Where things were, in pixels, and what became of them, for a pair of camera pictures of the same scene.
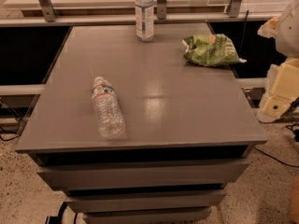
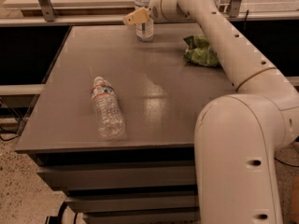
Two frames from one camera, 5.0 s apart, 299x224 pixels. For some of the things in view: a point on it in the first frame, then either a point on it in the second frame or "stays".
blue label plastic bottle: (144, 14) stays
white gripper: (289, 34) to (154, 8)
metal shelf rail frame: (47, 16) stays
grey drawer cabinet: (187, 135) stays
